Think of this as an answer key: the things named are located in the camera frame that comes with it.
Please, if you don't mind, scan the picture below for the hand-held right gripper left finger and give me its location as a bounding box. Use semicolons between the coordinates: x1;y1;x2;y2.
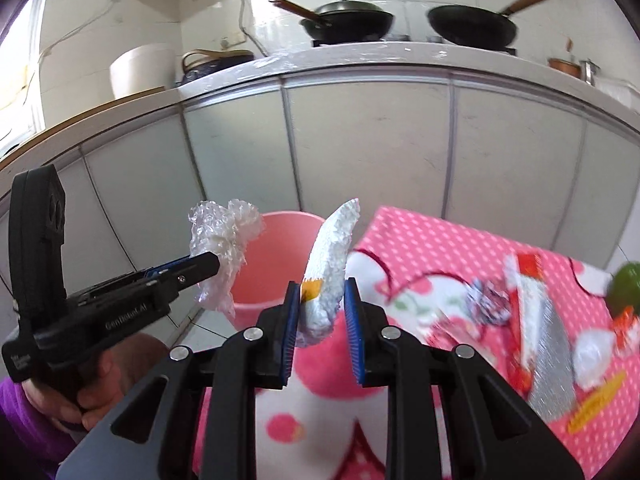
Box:
60;280;303;480

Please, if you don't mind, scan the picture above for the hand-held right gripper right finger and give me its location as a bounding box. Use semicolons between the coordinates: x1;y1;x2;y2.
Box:
344;276;586;480

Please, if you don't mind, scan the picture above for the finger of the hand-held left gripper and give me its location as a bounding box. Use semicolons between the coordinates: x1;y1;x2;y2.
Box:
141;256;194;282
165;251;222;292

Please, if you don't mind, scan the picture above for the clear bubble wrap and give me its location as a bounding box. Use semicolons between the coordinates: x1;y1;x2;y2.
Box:
187;199;266;322

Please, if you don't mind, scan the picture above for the pink plastic bucket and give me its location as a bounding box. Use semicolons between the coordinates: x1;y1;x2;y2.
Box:
227;211;326;332

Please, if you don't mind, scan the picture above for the colourful wrapper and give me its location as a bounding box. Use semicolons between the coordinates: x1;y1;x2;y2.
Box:
465;280;514;329

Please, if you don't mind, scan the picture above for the person's left forearm purple sleeve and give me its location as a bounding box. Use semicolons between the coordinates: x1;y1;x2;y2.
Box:
0;375;83;480

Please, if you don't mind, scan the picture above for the person's left hand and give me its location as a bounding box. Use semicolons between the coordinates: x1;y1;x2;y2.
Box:
24;335;167;432

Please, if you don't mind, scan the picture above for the pink polka-dot blanket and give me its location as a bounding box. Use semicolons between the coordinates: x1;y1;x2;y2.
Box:
192;205;640;480

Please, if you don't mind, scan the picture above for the row of grey cabinet doors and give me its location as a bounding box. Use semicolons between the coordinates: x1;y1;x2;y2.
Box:
0;67;640;332

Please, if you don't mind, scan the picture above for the red and white carton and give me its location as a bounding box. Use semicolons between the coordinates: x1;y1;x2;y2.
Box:
502;252;547;401

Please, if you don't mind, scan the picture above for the white bucket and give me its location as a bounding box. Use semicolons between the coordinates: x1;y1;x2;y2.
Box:
110;43;179;101

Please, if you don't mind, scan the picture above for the silver foil wrapper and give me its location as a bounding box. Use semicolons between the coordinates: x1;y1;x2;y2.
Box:
522;295;577;424

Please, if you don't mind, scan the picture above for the white crumpled plastic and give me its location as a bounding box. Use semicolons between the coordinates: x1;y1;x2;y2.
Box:
572;332;619;391

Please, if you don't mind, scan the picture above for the yellow wrapper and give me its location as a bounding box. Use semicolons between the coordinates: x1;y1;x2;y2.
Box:
566;372;628;435

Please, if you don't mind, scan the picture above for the white kitchen counter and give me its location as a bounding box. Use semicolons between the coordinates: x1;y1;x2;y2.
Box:
0;41;640;173

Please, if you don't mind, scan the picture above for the orange and white wrapper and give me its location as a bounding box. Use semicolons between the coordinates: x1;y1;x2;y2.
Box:
612;305;640;347

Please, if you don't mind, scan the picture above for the green bell pepper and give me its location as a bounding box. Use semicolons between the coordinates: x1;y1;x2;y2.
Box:
605;262;640;317

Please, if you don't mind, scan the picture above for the black wok with lid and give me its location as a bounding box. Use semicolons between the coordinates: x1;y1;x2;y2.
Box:
267;0;396;44

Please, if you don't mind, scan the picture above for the gas stove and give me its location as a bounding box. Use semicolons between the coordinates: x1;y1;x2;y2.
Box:
311;34;517;57

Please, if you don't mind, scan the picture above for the dark wok lid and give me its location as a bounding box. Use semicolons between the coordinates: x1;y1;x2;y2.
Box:
306;0;390;17

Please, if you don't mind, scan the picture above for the copper pot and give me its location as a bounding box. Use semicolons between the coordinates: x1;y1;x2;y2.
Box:
547;55;584;79

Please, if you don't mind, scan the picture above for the steel cup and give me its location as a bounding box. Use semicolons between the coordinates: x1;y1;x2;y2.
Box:
580;58;602;87

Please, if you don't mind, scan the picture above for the black gas hose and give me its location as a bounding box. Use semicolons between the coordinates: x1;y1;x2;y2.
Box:
235;0;257;57

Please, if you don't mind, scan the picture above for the black wok wooden handle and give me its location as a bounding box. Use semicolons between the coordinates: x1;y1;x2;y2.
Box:
426;0;557;52

